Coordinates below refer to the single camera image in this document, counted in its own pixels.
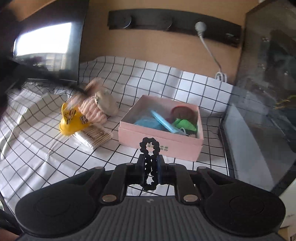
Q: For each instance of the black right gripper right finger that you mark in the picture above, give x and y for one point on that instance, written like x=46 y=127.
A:
x=160 y=169

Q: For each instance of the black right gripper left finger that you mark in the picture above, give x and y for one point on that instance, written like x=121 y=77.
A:
x=140 y=170

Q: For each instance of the cream round pouch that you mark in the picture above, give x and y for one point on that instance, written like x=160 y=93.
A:
x=106 y=103

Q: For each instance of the pink striped knitted cloth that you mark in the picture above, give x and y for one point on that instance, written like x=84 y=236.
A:
x=86 y=103

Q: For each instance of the yellow plush toy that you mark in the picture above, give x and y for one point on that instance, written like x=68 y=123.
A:
x=72 y=120

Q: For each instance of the pink cardboard box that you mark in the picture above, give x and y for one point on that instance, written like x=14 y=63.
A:
x=171 y=144

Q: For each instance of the green plush item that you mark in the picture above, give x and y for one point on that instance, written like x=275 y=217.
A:
x=185 y=124

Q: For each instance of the red brown round item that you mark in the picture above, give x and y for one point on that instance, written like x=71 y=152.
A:
x=183 y=113

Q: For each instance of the glass computer case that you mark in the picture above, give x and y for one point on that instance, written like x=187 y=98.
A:
x=258 y=127

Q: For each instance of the white grid tablecloth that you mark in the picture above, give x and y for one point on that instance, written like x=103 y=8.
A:
x=34 y=154

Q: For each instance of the black monitor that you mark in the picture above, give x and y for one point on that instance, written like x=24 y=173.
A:
x=51 y=40

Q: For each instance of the black wall power strip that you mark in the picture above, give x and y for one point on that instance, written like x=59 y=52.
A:
x=175 y=21

